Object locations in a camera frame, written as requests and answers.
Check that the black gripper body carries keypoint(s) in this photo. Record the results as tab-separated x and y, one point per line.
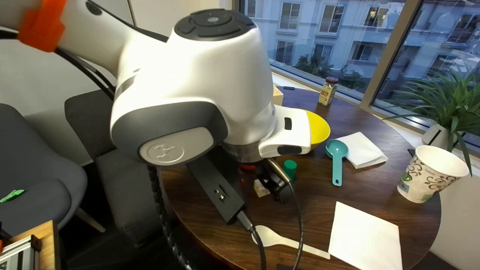
269	177

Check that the green cylinder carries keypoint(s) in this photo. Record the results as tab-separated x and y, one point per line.
290	168

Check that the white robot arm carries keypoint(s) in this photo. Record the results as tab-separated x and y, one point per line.
207	84

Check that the round wooden table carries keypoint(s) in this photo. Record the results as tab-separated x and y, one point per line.
309	214

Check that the white plastic spoon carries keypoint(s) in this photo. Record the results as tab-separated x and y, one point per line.
270	237

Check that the yellow bowl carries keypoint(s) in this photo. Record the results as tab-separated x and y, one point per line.
318	129

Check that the teal measuring scoop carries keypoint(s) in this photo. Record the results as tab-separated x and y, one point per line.
338	151

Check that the folded white napkin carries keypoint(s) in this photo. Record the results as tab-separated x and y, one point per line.
362	151

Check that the small spice jar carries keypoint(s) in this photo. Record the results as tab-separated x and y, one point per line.
327	90

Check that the white paper sheet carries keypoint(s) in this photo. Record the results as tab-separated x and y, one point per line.
365	240

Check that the dark grey armchair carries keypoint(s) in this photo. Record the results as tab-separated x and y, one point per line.
125	181

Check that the patterned paper cup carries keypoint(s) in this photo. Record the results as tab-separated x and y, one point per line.
429	171

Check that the potted green plant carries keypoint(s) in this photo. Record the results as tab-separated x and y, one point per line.
452	102

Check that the grey office chair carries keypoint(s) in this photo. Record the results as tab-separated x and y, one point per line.
53	186

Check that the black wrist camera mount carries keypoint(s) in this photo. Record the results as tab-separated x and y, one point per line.
219	190

